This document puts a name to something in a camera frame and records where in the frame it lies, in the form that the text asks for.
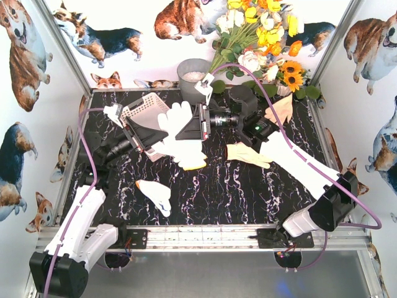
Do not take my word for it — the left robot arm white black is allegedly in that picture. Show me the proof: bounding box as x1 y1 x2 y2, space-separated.
29 135 119 297

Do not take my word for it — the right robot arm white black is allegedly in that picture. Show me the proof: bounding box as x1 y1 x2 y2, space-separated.
176 85 358 238

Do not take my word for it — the white plastic storage basket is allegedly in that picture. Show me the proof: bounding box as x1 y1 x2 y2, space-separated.
121 93 169 162

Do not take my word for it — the grey metal bucket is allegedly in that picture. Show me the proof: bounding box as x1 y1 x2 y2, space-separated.
177 58 211 106

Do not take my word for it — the cream leather glove centre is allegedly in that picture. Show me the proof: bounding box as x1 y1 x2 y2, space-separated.
226 142 273 169

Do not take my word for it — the cream leather glove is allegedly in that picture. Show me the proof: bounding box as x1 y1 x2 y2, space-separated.
226 142 273 169
264 93 293 124

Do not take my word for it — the white glove front left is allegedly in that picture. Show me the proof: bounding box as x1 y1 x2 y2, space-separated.
135 179 171 217

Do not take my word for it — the cream leather glove back right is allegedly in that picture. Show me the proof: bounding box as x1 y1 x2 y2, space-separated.
264 93 293 124

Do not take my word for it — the artificial flower bouquet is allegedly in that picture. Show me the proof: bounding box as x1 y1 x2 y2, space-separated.
209 1 308 82

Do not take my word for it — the sunflower bunch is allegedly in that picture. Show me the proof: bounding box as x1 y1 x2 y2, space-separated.
276 60 310 93

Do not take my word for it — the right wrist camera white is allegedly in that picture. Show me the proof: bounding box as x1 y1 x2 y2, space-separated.
195 73 215 106

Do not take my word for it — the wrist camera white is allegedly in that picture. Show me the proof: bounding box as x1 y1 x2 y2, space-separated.
103 103 124 128
195 73 215 106

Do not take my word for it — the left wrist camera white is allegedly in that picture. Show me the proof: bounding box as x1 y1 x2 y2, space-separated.
103 103 124 128

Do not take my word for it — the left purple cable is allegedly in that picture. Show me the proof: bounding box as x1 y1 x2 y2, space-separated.
41 107 109 298

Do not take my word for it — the purple cable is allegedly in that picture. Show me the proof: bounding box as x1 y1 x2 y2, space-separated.
208 63 382 271
41 107 109 298

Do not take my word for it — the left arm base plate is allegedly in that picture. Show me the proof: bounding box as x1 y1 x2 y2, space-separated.
109 229 148 250

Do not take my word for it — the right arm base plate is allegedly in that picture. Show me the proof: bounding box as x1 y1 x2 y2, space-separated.
248 228 314 249

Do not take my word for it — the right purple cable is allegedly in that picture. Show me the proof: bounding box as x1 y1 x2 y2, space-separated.
208 63 382 271

